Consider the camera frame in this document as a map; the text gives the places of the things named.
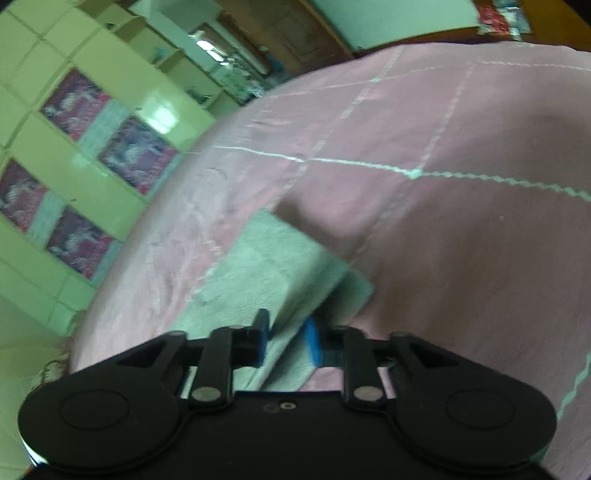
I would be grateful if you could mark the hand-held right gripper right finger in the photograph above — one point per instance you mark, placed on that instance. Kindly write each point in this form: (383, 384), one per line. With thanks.
(313, 344)

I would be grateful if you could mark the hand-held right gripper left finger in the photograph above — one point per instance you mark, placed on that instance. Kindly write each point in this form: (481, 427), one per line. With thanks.
(261, 339)

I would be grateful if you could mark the grey-green shorts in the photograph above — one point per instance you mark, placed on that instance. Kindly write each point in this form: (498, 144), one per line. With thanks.
(272, 263)

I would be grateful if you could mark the pink checked bed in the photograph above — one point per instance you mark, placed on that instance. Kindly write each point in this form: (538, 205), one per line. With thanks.
(438, 240)

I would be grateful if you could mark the cream glossy wardrobe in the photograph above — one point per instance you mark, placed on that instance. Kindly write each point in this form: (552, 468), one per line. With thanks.
(138, 87)

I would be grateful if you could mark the cream corner shelf unit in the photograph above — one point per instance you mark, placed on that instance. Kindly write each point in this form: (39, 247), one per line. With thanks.
(184, 69)

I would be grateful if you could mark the brown wooden door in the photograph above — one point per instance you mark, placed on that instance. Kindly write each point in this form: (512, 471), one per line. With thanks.
(286, 27)

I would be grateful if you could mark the red and blue packet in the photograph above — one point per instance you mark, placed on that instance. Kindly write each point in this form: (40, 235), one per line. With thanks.
(501, 18)

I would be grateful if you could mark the brown wooden furniture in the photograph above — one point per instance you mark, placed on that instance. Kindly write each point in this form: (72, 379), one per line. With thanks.
(558, 23)

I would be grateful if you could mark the purple calendar wall poster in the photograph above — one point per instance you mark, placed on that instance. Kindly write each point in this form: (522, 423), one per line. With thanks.
(136, 154)
(74, 104)
(76, 242)
(21, 194)

